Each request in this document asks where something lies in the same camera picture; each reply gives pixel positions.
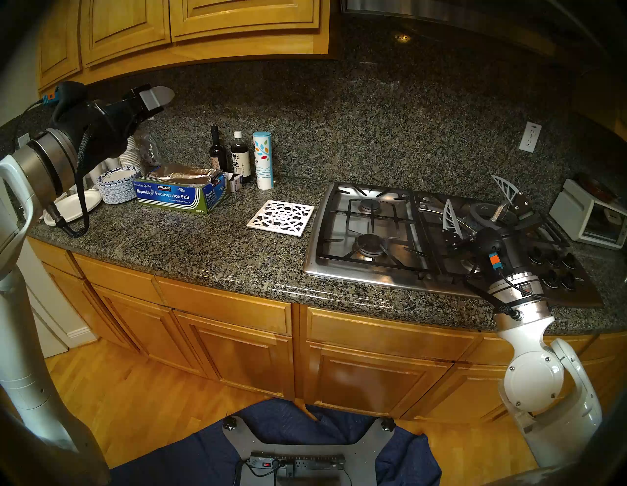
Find white lattice trivet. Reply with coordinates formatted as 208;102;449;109
246;199;315;238

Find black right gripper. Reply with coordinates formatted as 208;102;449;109
441;175;548;286

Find wooden base cabinets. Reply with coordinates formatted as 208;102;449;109
27;235;627;424

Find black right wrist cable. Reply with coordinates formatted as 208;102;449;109
463;277;556;321

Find blue aluminium foil box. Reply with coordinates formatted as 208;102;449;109
132;163;229;215

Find soy sauce bottle white cap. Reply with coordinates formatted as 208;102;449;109
230;130;252;184

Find blue patterned paper bowl stack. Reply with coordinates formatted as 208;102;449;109
96;166;141;205

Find red frying pan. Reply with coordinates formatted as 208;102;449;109
573;171;619;202

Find dark wine bottle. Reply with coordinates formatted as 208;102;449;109
209;125;227;172

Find white paper cup stack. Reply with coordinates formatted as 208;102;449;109
119;135;143;170

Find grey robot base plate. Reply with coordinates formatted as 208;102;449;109
223;415;396;486

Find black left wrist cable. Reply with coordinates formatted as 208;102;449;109
47;122;94;239

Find white toaster oven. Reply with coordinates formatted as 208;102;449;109
549;178;627;250

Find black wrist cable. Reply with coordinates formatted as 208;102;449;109
47;122;94;239
463;277;556;321

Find stainless range hood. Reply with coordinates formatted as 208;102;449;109
340;0;608;59

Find wooden wall cabinet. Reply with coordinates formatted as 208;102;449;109
37;0;330;98

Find grey power strip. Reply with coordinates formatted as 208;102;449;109
249;453;346;473

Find white salt canister blue lid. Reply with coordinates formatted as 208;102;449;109
252;131;275;191

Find grey pot lid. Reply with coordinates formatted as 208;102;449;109
469;200;516;222

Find stainless gas cooktop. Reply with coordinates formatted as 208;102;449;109
302;181;604;308

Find blue moving blanket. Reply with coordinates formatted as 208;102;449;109
110;398;442;486

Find white paper plate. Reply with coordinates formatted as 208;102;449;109
43;189;102;227

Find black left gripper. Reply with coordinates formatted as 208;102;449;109
72;87;175;161

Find clear plastic bag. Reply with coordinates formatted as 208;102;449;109
136;128;163;172

